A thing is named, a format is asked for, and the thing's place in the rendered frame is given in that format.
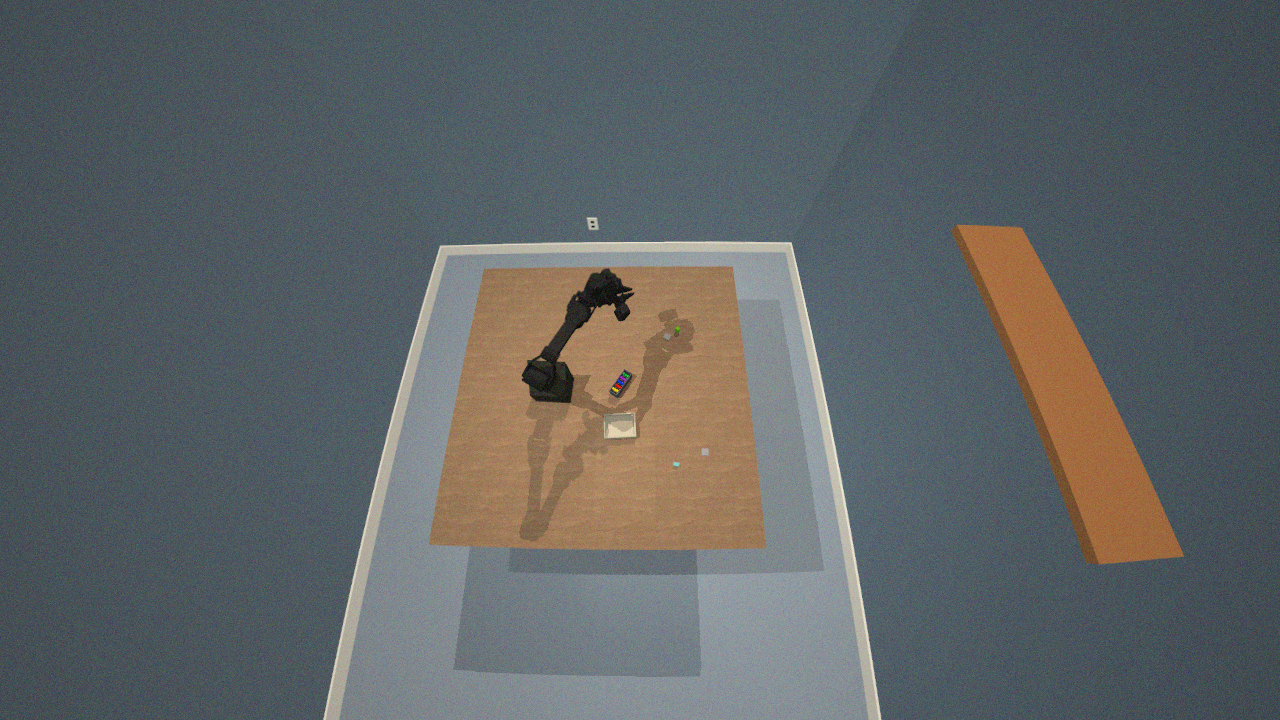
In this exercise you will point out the beige square tray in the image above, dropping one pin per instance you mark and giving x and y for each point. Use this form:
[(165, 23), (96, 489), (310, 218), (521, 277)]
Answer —
[(619, 426)]

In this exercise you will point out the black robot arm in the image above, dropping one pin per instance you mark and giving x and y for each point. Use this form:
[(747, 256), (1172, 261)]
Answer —
[(578, 312)]

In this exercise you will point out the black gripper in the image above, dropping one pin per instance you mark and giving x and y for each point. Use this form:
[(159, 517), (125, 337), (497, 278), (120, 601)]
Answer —
[(622, 310)]

